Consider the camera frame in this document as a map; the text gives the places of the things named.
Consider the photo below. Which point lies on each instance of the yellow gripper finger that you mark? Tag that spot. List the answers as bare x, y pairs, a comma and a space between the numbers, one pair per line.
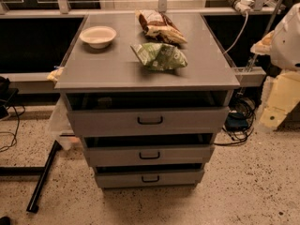
279, 97

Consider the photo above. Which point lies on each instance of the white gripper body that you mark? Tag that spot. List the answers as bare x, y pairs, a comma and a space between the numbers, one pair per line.
287, 44

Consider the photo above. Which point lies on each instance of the grey bottom drawer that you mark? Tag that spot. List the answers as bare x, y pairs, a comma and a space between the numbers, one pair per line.
149, 175

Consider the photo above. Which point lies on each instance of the grey drawer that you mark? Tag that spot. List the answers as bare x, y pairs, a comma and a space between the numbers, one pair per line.
98, 122
148, 150
149, 175

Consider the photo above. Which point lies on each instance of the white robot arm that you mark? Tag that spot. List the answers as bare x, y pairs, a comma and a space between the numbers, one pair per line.
283, 46

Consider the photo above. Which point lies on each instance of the grey top drawer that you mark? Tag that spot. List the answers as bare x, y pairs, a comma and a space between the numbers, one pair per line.
98, 122

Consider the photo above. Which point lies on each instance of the grey drawer cabinet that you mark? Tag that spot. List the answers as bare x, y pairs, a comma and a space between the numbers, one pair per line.
114, 78

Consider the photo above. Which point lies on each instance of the grey middle drawer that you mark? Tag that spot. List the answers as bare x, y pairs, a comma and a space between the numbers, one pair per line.
148, 150

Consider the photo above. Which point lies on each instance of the white power strip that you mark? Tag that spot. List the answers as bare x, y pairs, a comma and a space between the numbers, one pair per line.
241, 6

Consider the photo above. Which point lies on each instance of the dark blue box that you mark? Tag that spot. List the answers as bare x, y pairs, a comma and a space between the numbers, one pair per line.
236, 121

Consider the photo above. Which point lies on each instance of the green chip bag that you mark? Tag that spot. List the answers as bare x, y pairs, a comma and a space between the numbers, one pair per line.
159, 56

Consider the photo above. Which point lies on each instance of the brown chip bag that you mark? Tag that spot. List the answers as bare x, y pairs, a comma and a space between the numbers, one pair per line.
159, 26

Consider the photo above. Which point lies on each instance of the white paper bowl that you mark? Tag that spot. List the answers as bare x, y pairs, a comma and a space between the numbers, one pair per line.
98, 37

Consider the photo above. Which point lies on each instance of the yellow sponge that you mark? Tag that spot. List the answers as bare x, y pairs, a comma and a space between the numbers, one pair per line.
55, 74

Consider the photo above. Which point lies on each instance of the clear plastic bag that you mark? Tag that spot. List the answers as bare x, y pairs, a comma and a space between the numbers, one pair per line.
59, 126

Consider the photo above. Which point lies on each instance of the black table leg frame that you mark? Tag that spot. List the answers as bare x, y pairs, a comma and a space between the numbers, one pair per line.
40, 172

